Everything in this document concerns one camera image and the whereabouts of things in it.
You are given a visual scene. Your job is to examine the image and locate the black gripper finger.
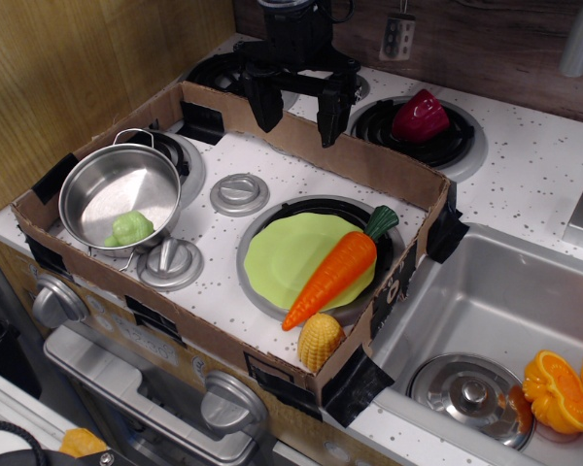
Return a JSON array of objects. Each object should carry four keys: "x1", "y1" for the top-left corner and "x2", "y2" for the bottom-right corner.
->
[
  {"x1": 241, "y1": 72, "x2": 283, "y2": 132},
  {"x1": 317, "y1": 77, "x2": 356, "y2": 148}
]

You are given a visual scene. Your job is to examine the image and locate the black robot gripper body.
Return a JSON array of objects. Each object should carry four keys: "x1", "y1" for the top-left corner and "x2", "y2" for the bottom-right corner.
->
[{"x1": 235, "y1": 1, "x2": 360, "y2": 95}]

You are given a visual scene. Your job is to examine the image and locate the orange plastic toy carrot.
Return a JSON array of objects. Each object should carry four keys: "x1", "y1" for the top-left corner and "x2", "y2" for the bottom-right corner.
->
[{"x1": 282, "y1": 206, "x2": 399, "y2": 331}]

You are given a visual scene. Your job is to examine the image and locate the light green plastic plate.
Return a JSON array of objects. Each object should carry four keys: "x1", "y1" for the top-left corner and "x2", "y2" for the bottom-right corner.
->
[{"x1": 239, "y1": 213, "x2": 361, "y2": 321}]

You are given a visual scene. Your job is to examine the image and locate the silver stove knob back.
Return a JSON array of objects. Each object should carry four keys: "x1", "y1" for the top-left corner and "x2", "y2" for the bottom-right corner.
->
[{"x1": 355, "y1": 75, "x2": 370, "y2": 104}]

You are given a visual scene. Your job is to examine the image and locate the silver stove knob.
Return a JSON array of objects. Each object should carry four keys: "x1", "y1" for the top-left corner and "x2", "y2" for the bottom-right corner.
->
[
  {"x1": 355, "y1": 75, "x2": 370, "y2": 104},
  {"x1": 137, "y1": 237, "x2": 204, "y2": 291},
  {"x1": 210, "y1": 173, "x2": 270, "y2": 217}
]

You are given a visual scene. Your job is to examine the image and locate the black back left burner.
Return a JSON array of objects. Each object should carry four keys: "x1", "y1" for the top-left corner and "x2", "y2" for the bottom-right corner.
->
[{"x1": 183, "y1": 50, "x2": 302, "y2": 111}]

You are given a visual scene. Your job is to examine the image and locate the black burner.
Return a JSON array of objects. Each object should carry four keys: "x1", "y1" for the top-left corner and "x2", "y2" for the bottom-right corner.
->
[
  {"x1": 236, "y1": 196, "x2": 405, "y2": 326},
  {"x1": 152, "y1": 131, "x2": 206, "y2": 209},
  {"x1": 183, "y1": 50, "x2": 302, "y2": 111},
  {"x1": 347, "y1": 97, "x2": 489, "y2": 183}
]

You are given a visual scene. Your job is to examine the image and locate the brown cardboard fence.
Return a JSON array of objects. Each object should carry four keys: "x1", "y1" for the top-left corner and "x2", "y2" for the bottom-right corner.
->
[{"x1": 10, "y1": 81, "x2": 470, "y2": 428}]

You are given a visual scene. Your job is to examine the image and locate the dark red toy pepper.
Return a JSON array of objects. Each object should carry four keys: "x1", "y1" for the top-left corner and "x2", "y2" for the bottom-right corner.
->
[{"x1": 392, "y1": 89, "x2": 450, "y2": 144}]

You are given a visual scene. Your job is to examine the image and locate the hanging metal spatula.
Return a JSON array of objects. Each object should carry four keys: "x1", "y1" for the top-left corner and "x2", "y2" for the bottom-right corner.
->
[{"x1": 379, "y1": 1, "x2": 416, "y2": 61}]

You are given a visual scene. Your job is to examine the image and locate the black front left burner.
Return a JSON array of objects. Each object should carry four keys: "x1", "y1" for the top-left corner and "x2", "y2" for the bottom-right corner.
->
[{"x1": 152, "y1": 131, "x2": 206, "y2": 209}]

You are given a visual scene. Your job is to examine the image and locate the silver stove knob upper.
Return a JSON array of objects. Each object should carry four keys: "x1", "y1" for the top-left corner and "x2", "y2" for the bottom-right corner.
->
[{"x1": 210, "y1": 173, "x2": 270, "y2": 217}]

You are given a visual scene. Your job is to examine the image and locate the black back right burner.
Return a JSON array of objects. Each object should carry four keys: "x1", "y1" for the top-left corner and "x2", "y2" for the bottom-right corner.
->
[{"x1": 347, "y1": 97, "x2": 489, "y2": 183}]

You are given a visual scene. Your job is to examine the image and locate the small steel pot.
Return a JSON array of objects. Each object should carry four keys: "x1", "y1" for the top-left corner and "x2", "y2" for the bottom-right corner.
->
[{"x1": 58, "y1": 128, "x2": 182, "y2": 260}]

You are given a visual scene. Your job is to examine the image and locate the black front right burner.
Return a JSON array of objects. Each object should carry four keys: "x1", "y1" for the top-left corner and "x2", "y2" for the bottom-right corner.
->
[{"x1": 236, "y1": 196, "x2": 405, "y2": 326}]

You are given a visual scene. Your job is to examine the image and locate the green toy vegetable piece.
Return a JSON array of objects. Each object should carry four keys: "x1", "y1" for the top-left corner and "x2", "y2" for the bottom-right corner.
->
[{"x1": 104, "y1": 211, "x2": 154, "y2": 248}]

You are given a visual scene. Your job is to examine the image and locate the silver stove knob lower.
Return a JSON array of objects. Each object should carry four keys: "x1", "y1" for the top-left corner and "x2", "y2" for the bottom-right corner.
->
[{"x1": 137, "y1": 237, "x2": 204, "y2": 291}]

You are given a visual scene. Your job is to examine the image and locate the yellow toy corn cob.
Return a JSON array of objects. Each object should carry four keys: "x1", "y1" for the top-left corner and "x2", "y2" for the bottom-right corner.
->
[{"x1": 297, "y1": 314, "x2": 345, "y2": 373}]

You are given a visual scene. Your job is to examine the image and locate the silver faucet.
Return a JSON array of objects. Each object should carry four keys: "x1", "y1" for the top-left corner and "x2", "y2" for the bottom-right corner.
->
[{"x1": 559, "y1": 6, "x2": 583, "y2": 78}]

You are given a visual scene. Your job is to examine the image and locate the steel sink basin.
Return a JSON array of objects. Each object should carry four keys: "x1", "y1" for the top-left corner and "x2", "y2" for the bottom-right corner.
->
[{"x1": 350, "y1": 225, "x2": 583, "y2": 465}]

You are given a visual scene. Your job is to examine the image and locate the silver oven knob left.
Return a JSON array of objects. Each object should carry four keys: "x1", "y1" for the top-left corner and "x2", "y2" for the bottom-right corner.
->
[{"x1": 32, "y1": 274, "x2": 88, "y2": 329}]

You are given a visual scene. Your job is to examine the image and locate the silver oven knob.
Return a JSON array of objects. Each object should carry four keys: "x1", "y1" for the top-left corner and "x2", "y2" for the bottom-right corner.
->
[
  {"x1": 32, "y1": 274, "x2": 88, "y2": 329},
  {"x1": 200, "y1": 370, "x2": 268, "y2": 436}
]

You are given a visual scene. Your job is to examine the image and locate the silver oven knob right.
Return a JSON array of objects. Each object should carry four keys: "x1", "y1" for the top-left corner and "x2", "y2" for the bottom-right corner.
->
[{"x1": 200, "y1": 370, "x2": 268, "y2": 436}]

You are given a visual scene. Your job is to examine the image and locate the steel pot lid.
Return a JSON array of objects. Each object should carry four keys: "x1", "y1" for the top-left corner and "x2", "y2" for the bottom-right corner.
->
[{"x1": 406, "y1": 353, "x2": 535, "y2": 450}]

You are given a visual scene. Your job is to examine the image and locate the orange toy half fruit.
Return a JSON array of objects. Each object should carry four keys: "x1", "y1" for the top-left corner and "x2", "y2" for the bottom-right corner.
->
[{"x1": 522, "y1": 349, "x2": 583, "y2": 435}]

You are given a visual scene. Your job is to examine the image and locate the yellow object bottom left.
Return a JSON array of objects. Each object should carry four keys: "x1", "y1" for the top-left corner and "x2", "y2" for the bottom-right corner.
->
[{"x1": 58, "y1": 427, "x2": 108, "y2": 458}]

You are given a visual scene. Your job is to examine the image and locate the silver oven door handle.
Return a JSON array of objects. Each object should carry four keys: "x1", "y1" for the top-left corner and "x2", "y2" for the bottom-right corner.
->
[{"x1": 44, "y1": 326, "x2": 267, "y2": 465}]

